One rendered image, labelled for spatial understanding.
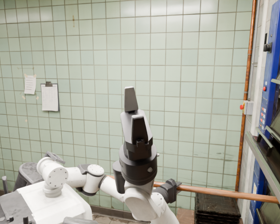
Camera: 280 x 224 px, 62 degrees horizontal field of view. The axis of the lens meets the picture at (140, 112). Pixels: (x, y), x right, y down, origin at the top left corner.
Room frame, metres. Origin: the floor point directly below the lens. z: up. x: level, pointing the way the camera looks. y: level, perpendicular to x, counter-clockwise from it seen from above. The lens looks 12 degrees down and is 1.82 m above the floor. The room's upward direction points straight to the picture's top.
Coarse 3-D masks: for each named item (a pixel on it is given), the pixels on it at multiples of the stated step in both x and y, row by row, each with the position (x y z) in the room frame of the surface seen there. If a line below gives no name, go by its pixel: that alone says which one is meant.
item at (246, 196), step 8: (112, 176) 1.18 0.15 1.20; (160, 184) 1.10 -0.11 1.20; (200, 192) 1.04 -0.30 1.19; (208, 192) 1.03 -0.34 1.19; (216, 192) 1.02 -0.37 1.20; (224, 192) 1.02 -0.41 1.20; (232, 192) 1.01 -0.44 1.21; (240, 192) 1.01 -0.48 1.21; (256, 200) 0.98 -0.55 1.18; (264, 200) 0.97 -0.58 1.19; (272, 200) 0.96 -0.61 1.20
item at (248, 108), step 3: (243, 102) 1.88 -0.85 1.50; (246, 102) 1.80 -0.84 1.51; (249, 102) 1.80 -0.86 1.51; (252, 102) 1.79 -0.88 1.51; (243, 105) 1.86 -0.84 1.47; (246, 105) 1.80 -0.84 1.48; (249, 105) 1.80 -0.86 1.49; (252, 105) 1.79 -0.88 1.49; (243, 108) 1.85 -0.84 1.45; (246, 108) 1.80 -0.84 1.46; (249, 108) 1.80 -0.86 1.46; (252, 108) 1.79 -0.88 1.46; (243, 111) 1.84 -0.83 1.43; (246, 111) 1.80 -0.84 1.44; (249, 111) 1.79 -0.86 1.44; (252, 111) 1.79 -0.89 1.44; (246, 114) 1.80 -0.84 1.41; (249, 114) 1.79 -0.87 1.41
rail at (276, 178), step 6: (246, 132) 1.28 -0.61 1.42; (252, 138) 1.15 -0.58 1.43; (252, 144) 1.09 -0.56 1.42; (258, 144) 1.06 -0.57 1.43; (258, 150) 0.98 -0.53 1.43; (264, 156) 0.91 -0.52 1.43; (264, 162) 0.87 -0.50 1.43; (270, 168) 0.80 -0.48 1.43; (270, 174) 0.78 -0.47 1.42; (276, 174) 0.75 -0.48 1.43; (276, 180) 0.71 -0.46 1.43; (276, 186) 0.70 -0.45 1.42
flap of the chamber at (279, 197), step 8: (256, 136) 1.26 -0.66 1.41; (248, 144) 1.16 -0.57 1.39; (264, 144) 1.14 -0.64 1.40; (272, 144) 1.16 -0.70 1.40; (256, 152) 1.00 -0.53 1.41; (264, 152) 1.02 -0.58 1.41; (272, 152) 1.03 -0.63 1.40; (272, 160) 0.93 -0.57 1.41; (264, 168) 0.85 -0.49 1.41; (272, 184) 0.73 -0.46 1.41
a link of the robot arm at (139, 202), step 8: (128, 192) 0.50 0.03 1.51; (136, 192) 0.50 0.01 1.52; (144, 192) 0.50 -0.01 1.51; (128, 200) 0.50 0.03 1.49; (136, 200) 0.50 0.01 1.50; (144, 200) 0.49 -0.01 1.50; (152, 200) 0.51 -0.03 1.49; (160, 200) 0.57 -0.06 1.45; (136, 208) 0.51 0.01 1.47; (144, 208) 0.50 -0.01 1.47; (152, 208) 0.50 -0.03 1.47; (160, 208) 0.54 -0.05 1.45; (136, 216) 0.52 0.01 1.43; (144, 216) 0.52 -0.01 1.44; (152, 216) 0.51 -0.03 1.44
